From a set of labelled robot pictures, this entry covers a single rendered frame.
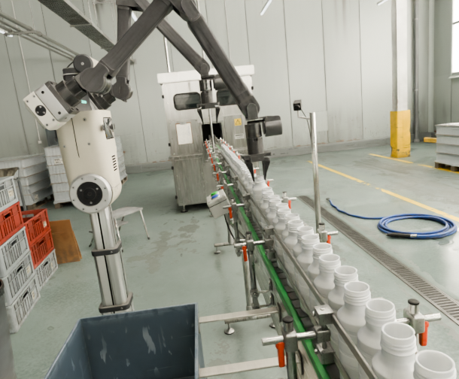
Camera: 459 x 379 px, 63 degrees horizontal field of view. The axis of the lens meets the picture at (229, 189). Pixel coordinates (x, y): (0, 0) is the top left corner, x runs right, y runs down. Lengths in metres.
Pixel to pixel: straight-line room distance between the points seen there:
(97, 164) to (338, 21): 11.10
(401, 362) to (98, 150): 1.24
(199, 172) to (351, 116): 7.27
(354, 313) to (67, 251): 4.09
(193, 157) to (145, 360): 4.77
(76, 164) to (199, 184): 4.33
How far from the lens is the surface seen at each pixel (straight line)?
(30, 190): 8.06
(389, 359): 0.51
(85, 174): 1.53
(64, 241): 4.46
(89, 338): 1.12
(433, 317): 0.72
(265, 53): 11.50
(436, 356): 0.48
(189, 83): 5.69
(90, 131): 1.49
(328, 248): 0.74
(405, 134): 9.84
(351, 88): 12.12
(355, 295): 0.59
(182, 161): 5.71
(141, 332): 1.09
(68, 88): 1.36
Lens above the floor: 1.43
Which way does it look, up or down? 11 degrees down
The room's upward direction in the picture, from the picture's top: 6 degrees counter-clockwise
